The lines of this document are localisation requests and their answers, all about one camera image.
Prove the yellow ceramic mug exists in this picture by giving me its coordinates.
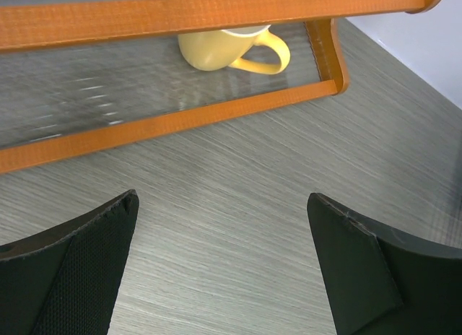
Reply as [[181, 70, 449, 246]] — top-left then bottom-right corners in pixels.
[[178, 25, 291, 75]]

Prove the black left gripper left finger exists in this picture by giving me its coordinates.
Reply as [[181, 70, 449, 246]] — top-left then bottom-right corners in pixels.
[[1, 190, 139, 334]]

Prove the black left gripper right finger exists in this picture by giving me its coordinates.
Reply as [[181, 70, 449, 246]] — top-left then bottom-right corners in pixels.
[[307, 193, 461, 334]]

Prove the orange wooden shelf rack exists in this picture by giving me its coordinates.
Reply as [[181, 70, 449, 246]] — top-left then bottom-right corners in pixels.
[[1, 0, 441, 173]]

